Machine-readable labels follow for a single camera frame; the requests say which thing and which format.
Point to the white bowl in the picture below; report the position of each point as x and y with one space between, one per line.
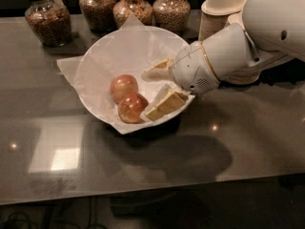
95 67

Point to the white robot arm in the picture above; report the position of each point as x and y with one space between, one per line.
270 33

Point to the red apple rear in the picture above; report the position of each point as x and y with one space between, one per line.
122 85

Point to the red apple front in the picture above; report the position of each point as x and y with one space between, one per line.
131 106

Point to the glass jar brown cereal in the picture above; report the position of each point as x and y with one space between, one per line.
98 14

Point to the red apple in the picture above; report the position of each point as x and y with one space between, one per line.
122 85
131 106

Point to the rear stack paper bowls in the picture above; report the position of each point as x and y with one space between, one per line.
214 15

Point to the glass jar round cereal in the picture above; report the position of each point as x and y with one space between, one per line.
171 15

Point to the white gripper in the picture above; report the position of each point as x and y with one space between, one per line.
192 69

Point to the stack paper bowls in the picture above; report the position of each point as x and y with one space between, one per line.
235 18
214 15

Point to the front stack paper bowls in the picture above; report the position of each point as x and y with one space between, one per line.
235 18

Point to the glass jar colourful cereal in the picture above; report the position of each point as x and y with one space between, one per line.
141 9

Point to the glass jar dark granola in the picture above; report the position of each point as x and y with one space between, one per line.
50 21

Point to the white paper liner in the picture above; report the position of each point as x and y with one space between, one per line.
127 51

